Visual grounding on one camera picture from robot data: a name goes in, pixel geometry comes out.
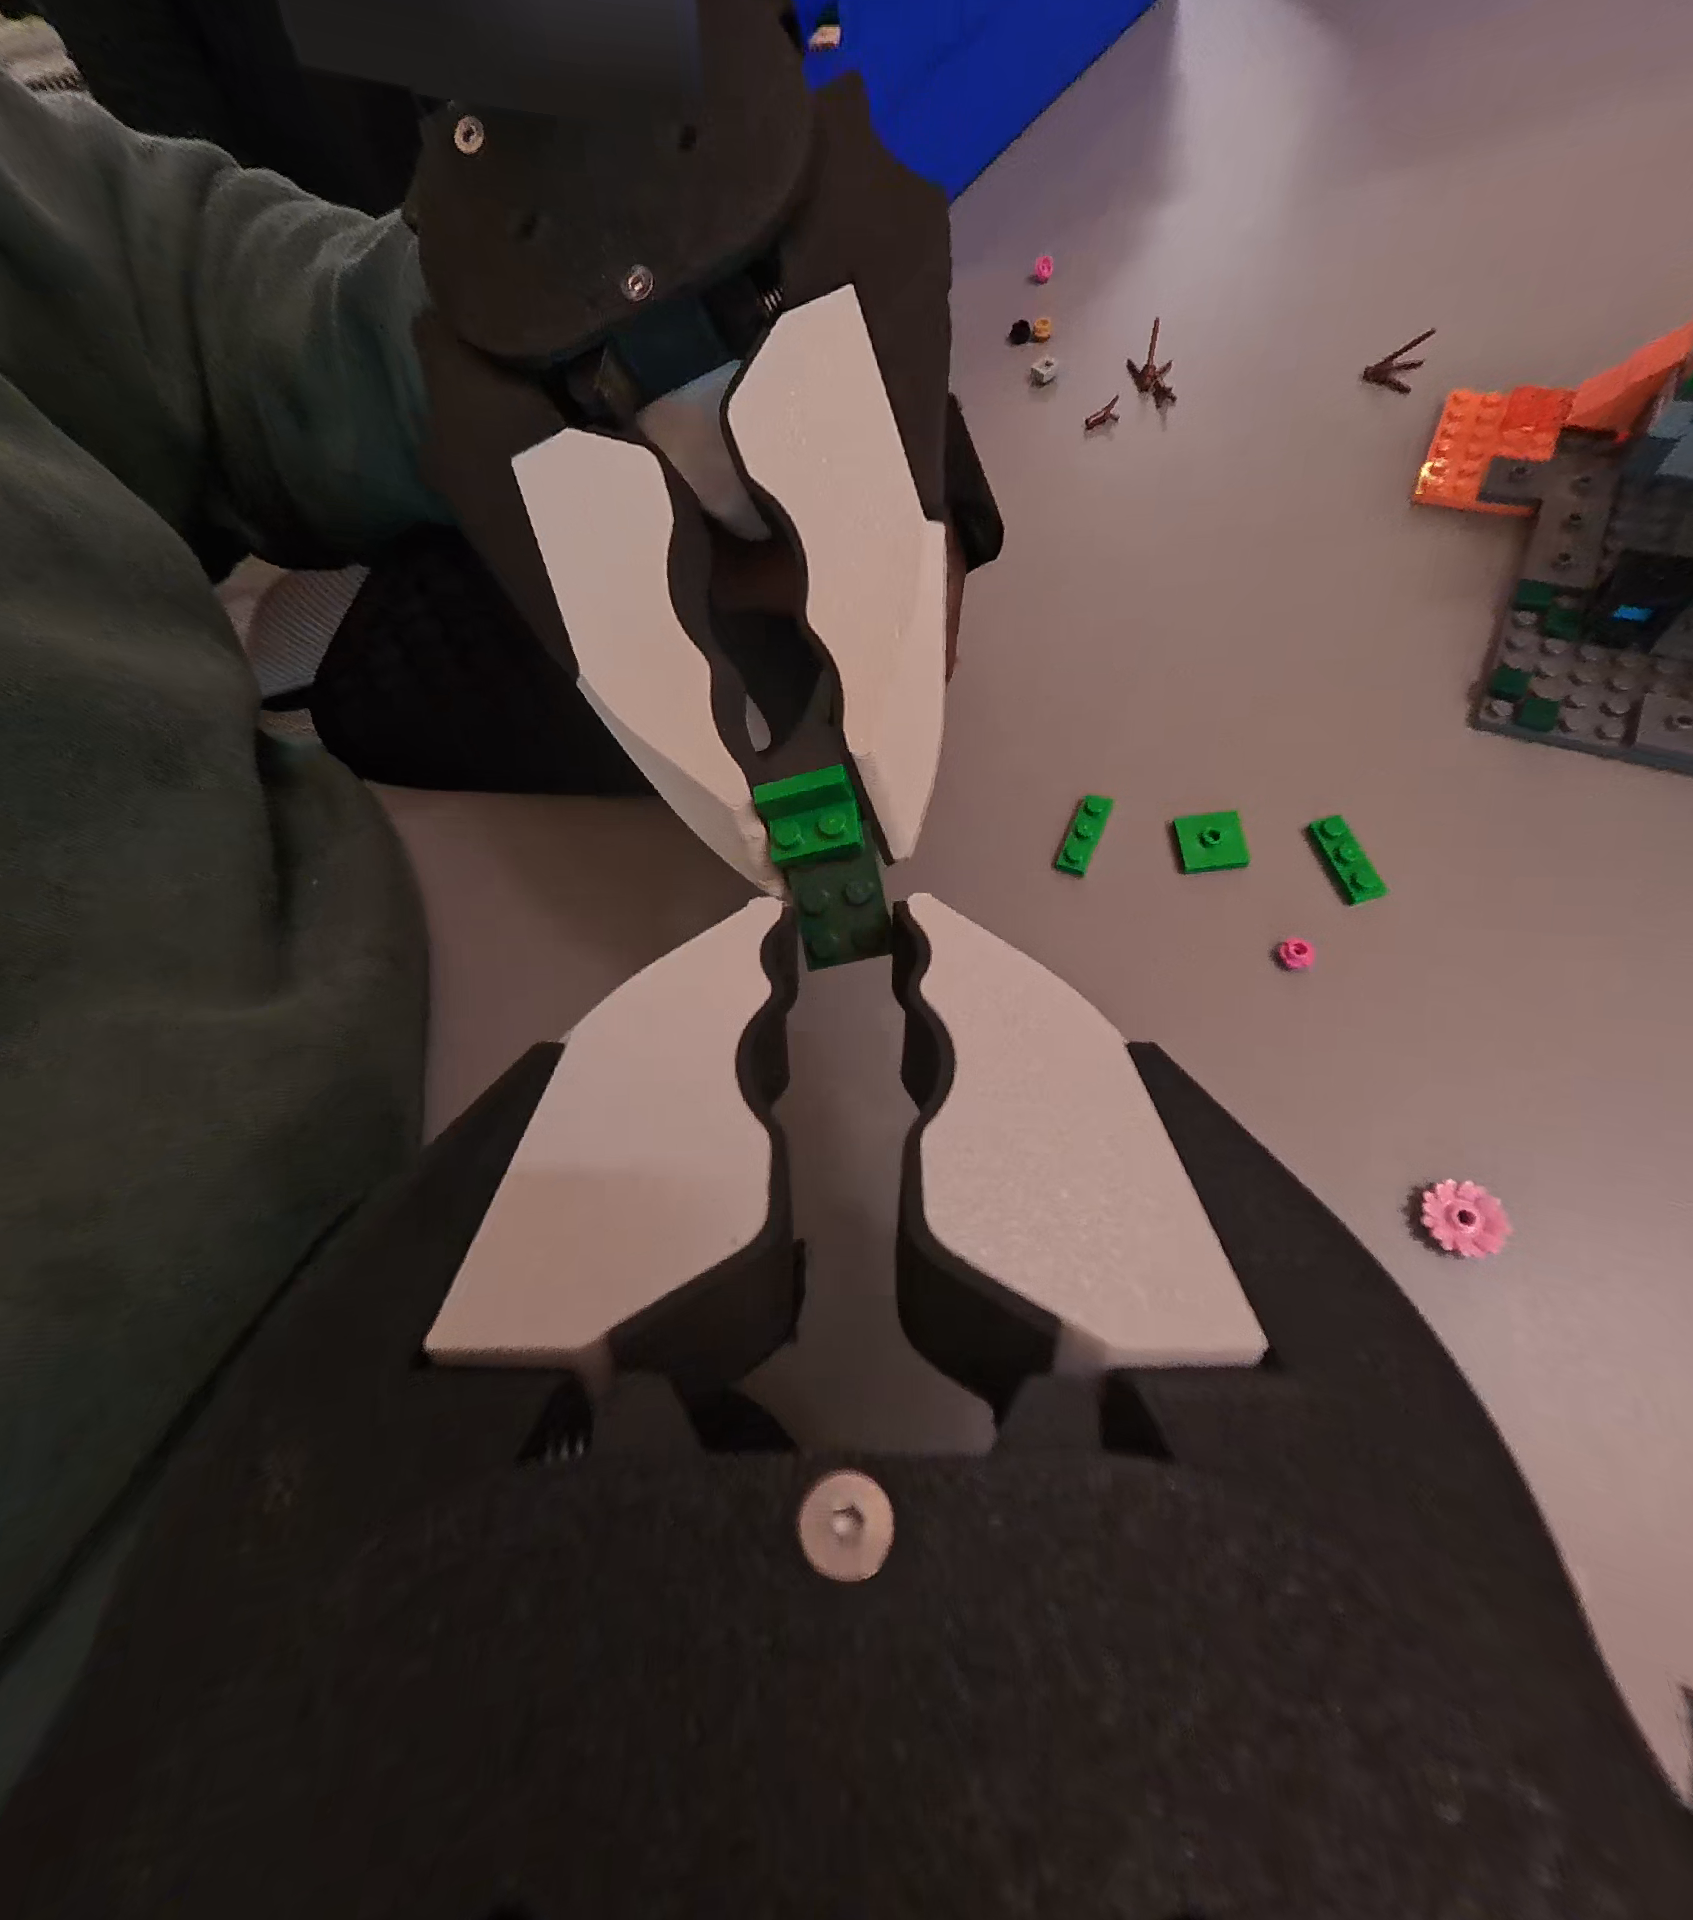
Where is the grey toy brick building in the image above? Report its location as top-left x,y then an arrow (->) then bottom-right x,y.
1410,125 -> 1693,797

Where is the blue plastic bin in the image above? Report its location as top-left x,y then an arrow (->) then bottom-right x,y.
792,0 -> 1161,200

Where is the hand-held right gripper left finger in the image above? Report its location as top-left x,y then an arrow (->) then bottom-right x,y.
421,896 -> 806,1404

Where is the large pink toy flower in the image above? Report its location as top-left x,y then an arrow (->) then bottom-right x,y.
1416,1176 -> 1514,1260

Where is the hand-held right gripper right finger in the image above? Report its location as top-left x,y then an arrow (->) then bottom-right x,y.
891,893 -> 1270,1423

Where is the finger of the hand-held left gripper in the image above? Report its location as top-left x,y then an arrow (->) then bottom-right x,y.
722,284 -> 957,864
510,424 -> 790,890

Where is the person's left hand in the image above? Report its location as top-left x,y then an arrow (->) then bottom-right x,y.
942,392 -> 1008,684

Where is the grey desk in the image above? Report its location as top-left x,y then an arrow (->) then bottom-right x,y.
207,0 -> 1693,1787

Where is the person's green sweatshirt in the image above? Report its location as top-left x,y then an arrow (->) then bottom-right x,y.
0,493 -> 430,1818

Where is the green toy bracket brick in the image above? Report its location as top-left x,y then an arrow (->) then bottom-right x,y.
751,761 -> 871,869

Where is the person's left forearm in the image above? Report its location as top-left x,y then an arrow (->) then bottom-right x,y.
0,0 -> 451,580

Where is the dark green toy plate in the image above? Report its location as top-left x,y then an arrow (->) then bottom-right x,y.
790,857 -> 896,971

